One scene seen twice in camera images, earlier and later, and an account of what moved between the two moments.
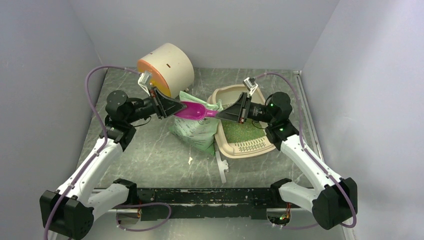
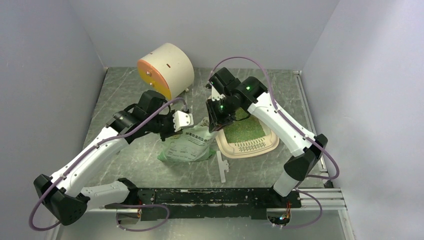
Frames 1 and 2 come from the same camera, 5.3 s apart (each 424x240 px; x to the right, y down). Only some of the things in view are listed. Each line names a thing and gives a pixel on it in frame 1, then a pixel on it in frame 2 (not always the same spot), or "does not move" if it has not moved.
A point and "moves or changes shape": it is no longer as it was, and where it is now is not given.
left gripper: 169,106 -> 171,131
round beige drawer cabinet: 171,70 does not move
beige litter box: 242,150 does not move
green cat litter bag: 198,133 moves or changes shape
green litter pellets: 235,132 does not move
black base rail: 192,204 does not move
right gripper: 240,107 -> 216,122
